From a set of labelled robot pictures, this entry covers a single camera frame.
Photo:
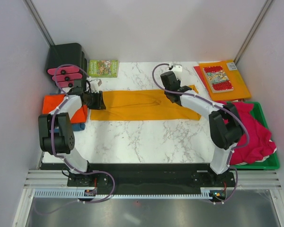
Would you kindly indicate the folded blue t shirt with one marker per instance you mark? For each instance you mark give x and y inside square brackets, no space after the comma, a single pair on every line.
[79,126]

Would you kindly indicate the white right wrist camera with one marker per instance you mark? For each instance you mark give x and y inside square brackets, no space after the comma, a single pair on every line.
[177,69]

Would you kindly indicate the green treehouse book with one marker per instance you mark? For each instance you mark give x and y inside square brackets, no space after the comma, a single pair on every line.
[103,68]

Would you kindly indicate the white slotted cable duct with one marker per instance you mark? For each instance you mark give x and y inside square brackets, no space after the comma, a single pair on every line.
[88,194]

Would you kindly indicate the black pink mini drawer unit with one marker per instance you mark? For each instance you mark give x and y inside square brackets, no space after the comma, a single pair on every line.
[66,63]

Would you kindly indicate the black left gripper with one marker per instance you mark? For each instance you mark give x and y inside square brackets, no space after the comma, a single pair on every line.
[100,103]

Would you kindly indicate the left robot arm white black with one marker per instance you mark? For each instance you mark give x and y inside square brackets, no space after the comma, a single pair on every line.
[56,135]

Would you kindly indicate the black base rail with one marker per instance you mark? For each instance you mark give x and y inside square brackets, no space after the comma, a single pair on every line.
[151,178]

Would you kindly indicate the red folder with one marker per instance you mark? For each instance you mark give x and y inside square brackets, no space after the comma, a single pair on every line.
[200,74]

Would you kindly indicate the green plastic bin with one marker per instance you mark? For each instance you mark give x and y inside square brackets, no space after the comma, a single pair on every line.
[267,118]

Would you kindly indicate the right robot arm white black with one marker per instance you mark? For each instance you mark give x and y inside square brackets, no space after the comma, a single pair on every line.
[226,126]

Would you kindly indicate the red yellow comic book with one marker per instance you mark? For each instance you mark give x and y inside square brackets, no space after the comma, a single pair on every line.
[217,79]

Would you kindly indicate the magenta t shirt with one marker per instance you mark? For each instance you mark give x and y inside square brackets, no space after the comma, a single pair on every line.
[258,137]

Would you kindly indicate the orange folder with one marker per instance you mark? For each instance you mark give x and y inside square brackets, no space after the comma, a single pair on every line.
[240,89]

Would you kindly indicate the folded orange t shirt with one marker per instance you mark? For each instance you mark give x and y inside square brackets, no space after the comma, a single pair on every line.
[52,101]

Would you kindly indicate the yellow t shirt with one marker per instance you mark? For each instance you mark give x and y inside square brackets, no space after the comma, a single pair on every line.
[142,105]

